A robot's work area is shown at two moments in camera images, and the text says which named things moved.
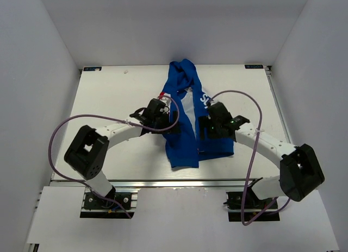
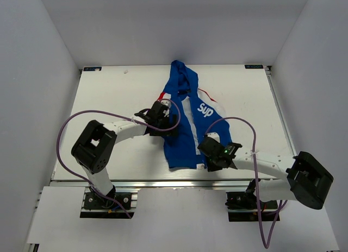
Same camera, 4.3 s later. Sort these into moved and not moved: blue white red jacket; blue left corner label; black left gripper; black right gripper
Moved: black right gripper
Not moved: blue white red jacket; blue left corner label; black left gripper
